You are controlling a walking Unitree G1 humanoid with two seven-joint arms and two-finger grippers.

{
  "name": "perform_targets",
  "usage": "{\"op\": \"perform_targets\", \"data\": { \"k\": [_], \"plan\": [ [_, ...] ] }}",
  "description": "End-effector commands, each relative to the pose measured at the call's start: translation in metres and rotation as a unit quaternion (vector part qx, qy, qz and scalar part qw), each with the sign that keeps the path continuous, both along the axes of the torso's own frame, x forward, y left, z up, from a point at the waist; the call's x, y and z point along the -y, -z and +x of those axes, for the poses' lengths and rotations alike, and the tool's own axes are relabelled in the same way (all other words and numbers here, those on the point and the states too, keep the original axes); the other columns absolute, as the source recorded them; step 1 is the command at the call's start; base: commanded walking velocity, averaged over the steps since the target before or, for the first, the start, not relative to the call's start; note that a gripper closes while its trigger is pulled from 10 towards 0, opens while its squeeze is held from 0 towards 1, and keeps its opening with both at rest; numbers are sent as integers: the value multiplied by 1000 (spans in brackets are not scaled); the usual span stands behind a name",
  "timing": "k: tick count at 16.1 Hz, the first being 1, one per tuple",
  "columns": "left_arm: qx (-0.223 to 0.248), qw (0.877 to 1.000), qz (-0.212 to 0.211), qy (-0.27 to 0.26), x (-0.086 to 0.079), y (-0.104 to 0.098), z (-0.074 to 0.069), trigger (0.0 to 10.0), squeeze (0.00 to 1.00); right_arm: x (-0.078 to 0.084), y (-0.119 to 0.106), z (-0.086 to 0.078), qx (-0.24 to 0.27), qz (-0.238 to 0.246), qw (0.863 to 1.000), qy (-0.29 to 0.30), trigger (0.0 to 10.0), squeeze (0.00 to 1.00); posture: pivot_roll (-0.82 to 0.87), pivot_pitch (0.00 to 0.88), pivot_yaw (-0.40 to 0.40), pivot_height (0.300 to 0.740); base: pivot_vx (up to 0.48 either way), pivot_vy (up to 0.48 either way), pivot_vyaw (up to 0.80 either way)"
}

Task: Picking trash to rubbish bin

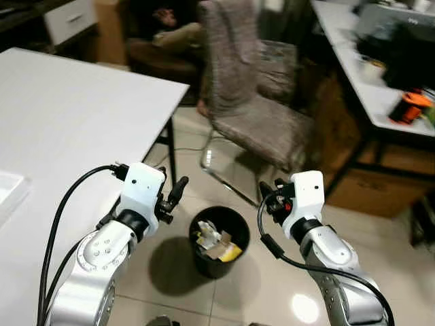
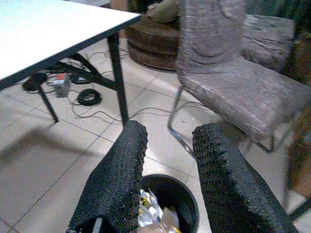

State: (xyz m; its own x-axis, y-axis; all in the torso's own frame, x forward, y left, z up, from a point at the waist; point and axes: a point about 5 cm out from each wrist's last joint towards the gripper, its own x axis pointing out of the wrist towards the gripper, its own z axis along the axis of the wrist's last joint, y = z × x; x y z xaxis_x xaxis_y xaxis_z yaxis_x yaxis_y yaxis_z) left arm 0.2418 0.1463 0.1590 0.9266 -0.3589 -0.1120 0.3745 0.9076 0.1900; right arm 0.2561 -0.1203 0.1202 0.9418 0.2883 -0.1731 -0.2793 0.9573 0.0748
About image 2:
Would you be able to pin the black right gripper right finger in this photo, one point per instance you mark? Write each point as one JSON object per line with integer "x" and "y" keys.
{"x": 226, "y": 184}

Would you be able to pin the black round rubbish bin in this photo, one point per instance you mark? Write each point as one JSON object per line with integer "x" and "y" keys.
{"x": 167, "y": 196}

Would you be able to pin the white folding table black legs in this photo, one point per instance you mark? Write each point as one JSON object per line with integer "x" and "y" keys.
{"x": 48, "y": 36}

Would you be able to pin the grey power box red label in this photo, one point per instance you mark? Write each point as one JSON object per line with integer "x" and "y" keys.
{"x": 62, "y": 84}

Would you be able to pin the grey fabric chair chrome frame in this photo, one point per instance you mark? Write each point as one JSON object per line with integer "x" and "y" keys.
{"x": 226, "y": 80}

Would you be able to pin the brown cardboard scrap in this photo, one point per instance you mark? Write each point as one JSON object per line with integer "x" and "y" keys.
{"x": 167, "y": 222}

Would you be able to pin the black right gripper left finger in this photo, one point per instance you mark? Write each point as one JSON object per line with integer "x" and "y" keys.
{"x": 116, "y": 174}

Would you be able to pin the crumpled silver foil wrapper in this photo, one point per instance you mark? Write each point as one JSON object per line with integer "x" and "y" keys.
{"x": 148, "y": 206}

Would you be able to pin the brown round floor cushion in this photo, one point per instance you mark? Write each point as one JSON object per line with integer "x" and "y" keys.
{"x": 153, "y": 46}

